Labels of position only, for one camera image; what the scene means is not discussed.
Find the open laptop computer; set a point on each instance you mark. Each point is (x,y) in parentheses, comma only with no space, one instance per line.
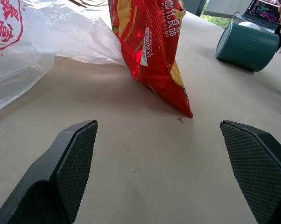
(262,11)

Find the white plastic bag red print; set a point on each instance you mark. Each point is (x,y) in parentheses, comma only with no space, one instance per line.
(37,44)

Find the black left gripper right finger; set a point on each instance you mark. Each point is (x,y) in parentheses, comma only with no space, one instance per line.
(257,172)

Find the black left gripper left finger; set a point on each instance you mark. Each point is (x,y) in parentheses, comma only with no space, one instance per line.
(61,177)

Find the dark green ribbed cylindrical bin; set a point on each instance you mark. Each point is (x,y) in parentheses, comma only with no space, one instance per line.
(246,46)

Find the red puffed food snack bag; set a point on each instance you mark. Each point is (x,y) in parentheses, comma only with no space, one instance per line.
(149,51)

